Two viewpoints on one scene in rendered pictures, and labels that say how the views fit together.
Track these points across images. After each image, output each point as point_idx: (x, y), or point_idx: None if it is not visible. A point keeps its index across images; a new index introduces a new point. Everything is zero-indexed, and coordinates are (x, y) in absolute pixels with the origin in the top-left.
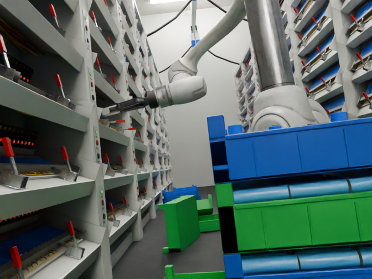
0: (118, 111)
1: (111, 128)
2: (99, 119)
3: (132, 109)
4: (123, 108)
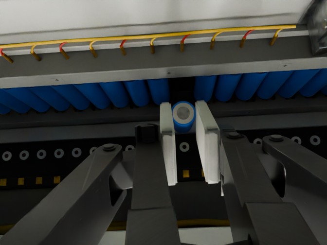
0: (217, 129)
1: (61, 46)
2: (297, 59)
3: (88, 188)
4: (255, 153)
